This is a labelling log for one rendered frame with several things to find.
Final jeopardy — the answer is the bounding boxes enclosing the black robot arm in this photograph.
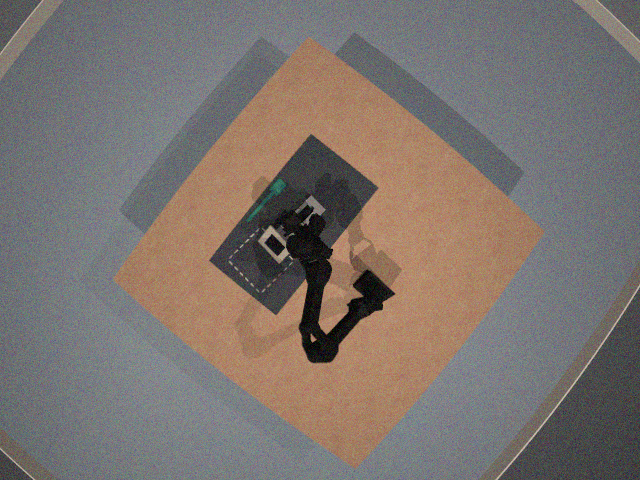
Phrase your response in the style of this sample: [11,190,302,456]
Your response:
[286,213,388,363]

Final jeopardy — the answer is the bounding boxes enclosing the dark grey flat mat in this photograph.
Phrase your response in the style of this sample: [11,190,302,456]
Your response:
[210,134,378,315]

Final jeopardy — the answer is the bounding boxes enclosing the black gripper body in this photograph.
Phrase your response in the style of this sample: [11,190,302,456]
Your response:
[279,210,318,238]

